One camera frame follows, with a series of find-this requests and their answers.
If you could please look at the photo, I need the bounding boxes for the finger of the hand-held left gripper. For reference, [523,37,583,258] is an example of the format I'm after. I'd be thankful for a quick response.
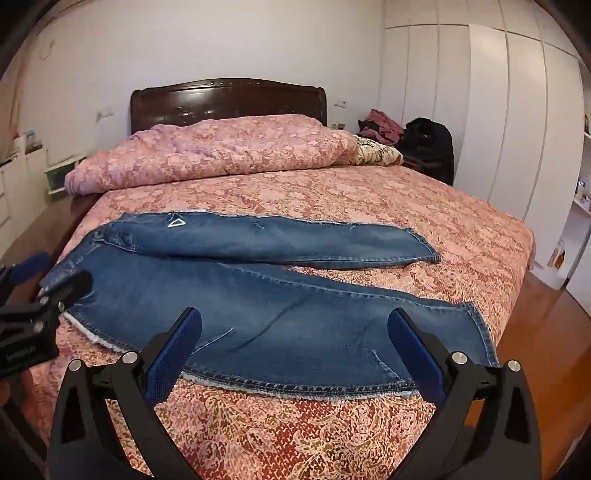
[0,251,51,291]
[39,270,94,317]

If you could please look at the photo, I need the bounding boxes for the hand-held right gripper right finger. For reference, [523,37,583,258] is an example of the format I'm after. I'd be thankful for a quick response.
[388,308,543,480]

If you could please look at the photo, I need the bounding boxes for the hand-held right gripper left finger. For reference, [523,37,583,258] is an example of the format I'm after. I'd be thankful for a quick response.
[48,307,204,480]

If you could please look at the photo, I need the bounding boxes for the blue denim pants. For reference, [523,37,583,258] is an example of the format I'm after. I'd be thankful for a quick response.
[39,211,500,400]

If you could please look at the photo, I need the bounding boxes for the white drawer cabinet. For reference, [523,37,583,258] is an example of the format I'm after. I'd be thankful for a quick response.
[0,147,86,261]

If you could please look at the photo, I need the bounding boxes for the green storage box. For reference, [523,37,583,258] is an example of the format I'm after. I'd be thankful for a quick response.
[44,156,86,198]

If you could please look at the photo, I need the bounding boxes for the bed with pink floral sheet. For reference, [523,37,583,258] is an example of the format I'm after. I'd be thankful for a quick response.
[28,161,537,480]

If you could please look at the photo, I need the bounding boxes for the small brown bottle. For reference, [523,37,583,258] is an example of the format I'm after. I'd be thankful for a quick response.
[549,239,567,271]

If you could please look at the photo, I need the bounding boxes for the white open shelf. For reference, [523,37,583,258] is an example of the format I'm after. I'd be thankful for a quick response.
[547,114,591,320]

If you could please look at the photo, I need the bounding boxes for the cream patterned pillow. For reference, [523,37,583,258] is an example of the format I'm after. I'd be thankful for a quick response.
[353,135,405,166]

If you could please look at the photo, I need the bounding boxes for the pink floral quilt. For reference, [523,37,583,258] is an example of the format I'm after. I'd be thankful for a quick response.
[64,114,366,195]

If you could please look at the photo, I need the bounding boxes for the black backpack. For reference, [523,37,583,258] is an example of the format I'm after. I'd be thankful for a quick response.
[396,117,456,186]

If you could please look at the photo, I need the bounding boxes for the pile of pink clothes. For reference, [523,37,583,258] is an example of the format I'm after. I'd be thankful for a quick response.
[358,109,405,145]

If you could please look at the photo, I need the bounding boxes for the dark wooden headboard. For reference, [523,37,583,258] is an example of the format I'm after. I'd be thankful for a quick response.
[130,78,329,137]

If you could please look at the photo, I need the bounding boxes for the white wardrobe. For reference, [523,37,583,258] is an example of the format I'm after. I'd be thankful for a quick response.
[378,22,585,223]

